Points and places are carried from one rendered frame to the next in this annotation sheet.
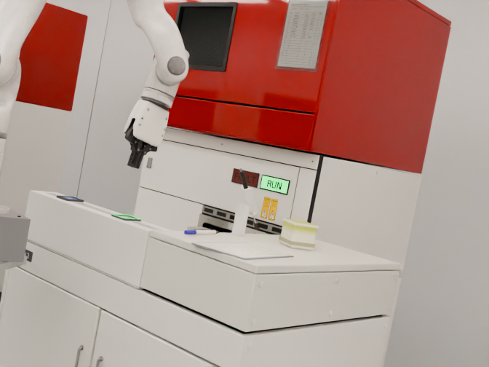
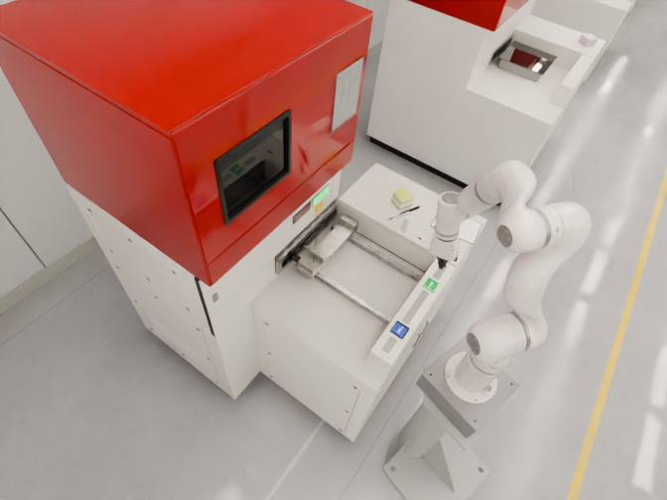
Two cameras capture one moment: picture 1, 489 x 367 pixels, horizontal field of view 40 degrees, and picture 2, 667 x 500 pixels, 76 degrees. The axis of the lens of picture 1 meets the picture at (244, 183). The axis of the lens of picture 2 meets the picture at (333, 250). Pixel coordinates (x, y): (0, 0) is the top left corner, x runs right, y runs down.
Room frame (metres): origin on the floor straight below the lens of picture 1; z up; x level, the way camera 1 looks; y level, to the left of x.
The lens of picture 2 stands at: (2.36, 1.18, 2.39)
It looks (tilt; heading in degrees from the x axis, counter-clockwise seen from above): 52 degrees down; 258
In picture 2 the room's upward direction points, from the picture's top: 8 degrees clockwise
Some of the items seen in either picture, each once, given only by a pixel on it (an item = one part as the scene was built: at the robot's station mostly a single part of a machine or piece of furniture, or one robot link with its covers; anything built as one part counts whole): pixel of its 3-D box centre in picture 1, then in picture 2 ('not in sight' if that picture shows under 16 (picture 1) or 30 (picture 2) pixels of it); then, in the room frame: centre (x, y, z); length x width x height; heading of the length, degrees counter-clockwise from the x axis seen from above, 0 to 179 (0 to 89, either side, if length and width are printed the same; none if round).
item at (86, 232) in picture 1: (92, 234); (412, 314); (1.82, 0.38, 0.89); 0.55 x 0.09 x 0.14; 49
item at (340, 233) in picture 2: not in sight; (328, 247); (2.13, 0.00, 0.87); 0.36 x 0.08 x 0.03; 49
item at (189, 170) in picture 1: (216, 194); (280, 242); (2.35, 0.09, 1.02); 0.82 x 0.03 x 0.40; 49
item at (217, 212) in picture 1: (248, 221); (308, 227); (2.23, -0.04, 0.96); 0.44 x 0.01 x 0.02; 49
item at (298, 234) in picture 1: (298, 234); (402, 198); (1.78, -0.17, 1.00); 0.07 x 0.07 x 0.07; 23
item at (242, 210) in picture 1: (246, 210); (403, 217); (1.81, -0.02, 1.03); 0.06 x 0.04 x 0.13; 139
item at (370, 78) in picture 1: (296, 71); (206, 104); (2.58, -0.12, 1.52); 0.81 x 0.75 x 0.59; 49
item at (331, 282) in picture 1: (279, 274); (409, 219); (1.73, -0.13, 0.89); 0.62 x 0.35 x 0.14; 139
